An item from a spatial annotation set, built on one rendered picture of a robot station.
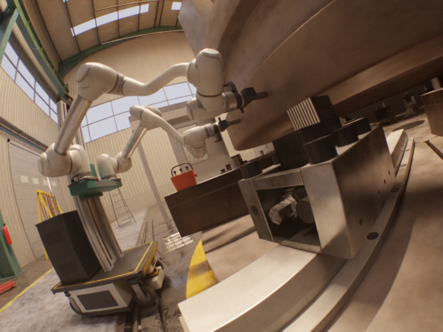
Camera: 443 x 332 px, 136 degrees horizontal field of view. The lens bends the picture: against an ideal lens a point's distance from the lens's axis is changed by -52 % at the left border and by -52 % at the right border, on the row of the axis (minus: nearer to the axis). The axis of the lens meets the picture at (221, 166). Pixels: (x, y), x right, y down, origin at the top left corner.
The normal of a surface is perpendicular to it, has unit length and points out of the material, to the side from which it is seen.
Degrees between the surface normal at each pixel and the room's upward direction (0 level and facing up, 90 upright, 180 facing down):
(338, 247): 90
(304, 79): 90
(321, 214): 90
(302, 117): 90
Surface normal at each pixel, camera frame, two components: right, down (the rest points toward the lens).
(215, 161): 0.36, -0.15
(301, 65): -0.84, 0.32
